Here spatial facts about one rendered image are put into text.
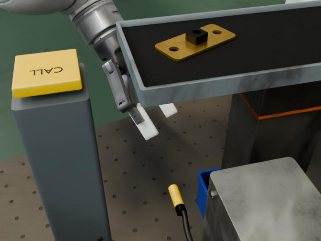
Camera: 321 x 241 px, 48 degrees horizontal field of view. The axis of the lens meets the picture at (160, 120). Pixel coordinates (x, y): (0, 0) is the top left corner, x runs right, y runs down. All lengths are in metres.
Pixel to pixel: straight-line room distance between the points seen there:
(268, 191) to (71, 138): 0.19
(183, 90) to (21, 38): 2.89
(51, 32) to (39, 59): 2.83
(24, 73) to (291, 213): 0.26
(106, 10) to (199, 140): 0.41
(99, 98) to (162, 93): 2.00
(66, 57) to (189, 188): 0.53
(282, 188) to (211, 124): 0.70
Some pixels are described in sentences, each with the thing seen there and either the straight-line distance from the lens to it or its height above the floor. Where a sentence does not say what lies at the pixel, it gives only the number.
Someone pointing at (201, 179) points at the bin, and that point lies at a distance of 0.73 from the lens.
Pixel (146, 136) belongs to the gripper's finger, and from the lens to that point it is 0.70.
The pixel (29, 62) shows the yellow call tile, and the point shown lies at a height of 1.16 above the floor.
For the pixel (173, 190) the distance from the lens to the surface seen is 0.43.
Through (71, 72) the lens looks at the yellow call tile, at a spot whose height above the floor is 1.16.
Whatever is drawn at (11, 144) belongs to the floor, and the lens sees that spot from 2.11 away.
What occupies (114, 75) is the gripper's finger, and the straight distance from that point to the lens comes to 0.68.
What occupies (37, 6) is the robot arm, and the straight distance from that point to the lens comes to 0.60.
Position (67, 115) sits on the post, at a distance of 0.35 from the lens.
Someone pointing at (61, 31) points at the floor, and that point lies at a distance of 3.18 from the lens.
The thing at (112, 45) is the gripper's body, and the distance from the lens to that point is 0.71.
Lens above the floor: 1.34
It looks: 40 degrees down
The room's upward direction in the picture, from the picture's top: straight up
